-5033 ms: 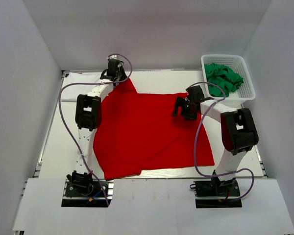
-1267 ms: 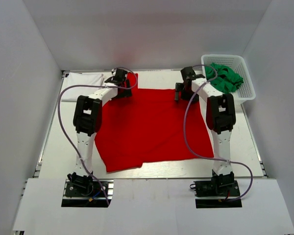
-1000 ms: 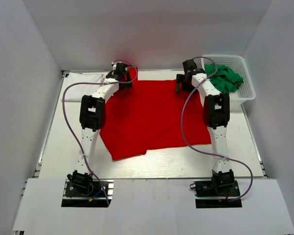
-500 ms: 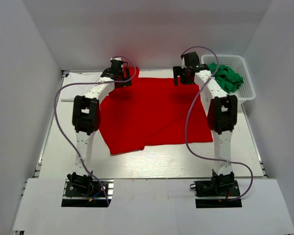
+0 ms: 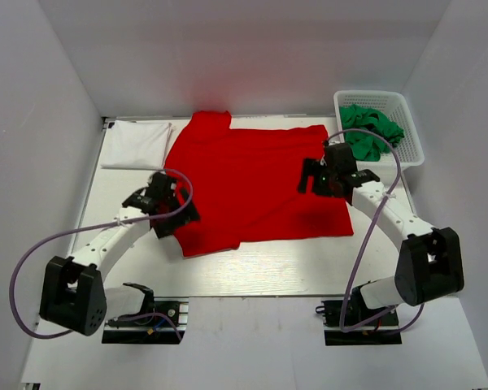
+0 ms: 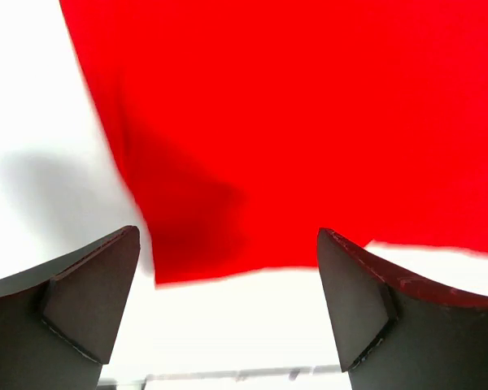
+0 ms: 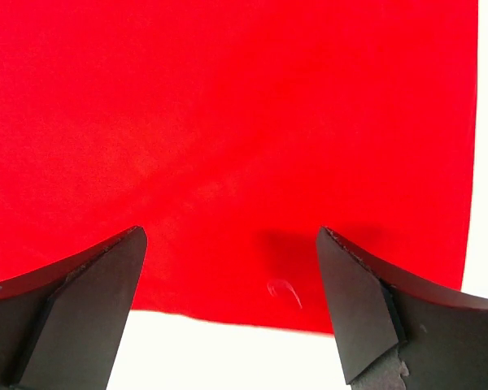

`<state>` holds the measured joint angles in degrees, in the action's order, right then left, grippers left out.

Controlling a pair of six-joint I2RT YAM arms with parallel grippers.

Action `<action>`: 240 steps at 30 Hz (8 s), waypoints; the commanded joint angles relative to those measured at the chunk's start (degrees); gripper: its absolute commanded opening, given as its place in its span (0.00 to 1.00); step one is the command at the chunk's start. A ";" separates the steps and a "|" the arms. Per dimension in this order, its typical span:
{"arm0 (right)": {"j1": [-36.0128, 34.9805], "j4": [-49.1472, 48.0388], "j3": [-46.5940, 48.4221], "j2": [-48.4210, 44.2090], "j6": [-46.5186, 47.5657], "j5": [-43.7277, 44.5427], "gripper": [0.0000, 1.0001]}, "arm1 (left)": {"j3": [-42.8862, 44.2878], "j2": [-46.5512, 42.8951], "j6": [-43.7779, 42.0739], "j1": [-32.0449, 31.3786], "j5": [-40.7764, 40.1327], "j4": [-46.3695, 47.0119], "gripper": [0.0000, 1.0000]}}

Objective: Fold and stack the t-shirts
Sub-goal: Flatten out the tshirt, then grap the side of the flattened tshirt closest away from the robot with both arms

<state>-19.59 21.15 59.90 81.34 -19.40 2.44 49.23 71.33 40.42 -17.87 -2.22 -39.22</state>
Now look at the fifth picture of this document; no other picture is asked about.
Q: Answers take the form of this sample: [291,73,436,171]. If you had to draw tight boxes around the red t shirt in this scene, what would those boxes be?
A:
[165,111,354,257]

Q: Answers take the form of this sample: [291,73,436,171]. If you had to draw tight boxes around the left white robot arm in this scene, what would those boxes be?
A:
[40,169,200,336]

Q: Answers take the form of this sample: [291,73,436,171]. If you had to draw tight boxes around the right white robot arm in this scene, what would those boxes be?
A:
[298,143,464,324]

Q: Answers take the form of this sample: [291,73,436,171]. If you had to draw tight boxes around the green t shirt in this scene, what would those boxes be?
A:
[339,104,405,162]

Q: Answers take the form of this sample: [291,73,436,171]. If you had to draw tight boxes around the folded white t shirt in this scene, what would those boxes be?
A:
[101,120,173,171]

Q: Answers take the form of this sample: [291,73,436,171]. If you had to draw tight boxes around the white plastic basket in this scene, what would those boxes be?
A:
[333,90,425,176]

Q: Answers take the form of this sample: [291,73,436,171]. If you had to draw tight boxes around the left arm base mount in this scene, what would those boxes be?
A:
[102,297,189,345]

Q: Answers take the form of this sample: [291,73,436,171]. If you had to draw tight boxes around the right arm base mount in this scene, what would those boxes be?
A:
[315,298,403,347]

